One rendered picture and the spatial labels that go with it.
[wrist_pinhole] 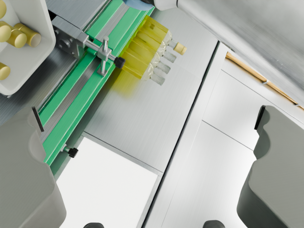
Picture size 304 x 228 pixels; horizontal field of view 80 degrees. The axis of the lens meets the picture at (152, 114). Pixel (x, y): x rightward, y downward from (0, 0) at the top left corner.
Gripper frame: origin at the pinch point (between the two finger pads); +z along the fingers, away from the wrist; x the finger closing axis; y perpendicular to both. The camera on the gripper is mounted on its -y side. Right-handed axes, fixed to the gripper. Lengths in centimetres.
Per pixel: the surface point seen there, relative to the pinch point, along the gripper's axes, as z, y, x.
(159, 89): 62, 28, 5
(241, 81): 82, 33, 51
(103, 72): 42.8, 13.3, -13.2
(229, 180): 42, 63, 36
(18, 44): 29.6, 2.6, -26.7
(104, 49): 34.8, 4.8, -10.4
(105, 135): 43, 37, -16
